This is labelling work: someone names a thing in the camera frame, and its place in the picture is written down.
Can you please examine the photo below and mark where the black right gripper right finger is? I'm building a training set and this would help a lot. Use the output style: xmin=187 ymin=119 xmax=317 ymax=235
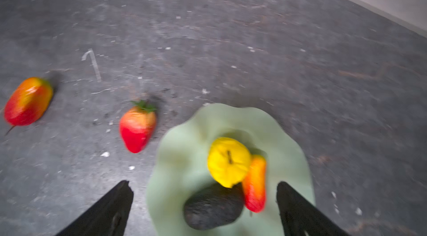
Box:
xmin=276 ymin=181 xmax=349 ymax=236

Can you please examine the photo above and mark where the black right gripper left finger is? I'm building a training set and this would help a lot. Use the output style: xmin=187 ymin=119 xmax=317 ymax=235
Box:
xmin=57 ymin=180 xmax=134 ymax=236

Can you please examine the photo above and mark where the red orange mango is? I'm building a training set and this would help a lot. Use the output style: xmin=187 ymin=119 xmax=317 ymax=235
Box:
xmin=242 ymin=155 xmax=267 ymax=213
xmin=4 ymin=77 xmax=53 ymax=126

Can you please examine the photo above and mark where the dark avocado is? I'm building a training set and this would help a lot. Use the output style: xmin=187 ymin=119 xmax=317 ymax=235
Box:
xmin=183 ymin=183 xmax=245 ymax=230

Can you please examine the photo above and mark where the yellow lemon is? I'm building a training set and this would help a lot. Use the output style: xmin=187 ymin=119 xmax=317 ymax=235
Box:
xmin=207 ymin=137 xmax=251 ymax=188

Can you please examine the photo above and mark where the red strawberry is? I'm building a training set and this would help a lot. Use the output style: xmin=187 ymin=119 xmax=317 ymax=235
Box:
xmin=119 ymin=100 xmax=157 ymax=154

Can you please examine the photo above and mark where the light green wavy fruit bowl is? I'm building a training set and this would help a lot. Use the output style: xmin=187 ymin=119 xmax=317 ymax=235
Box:
xmin=146 ymin=104 xmax=315 ymax=236

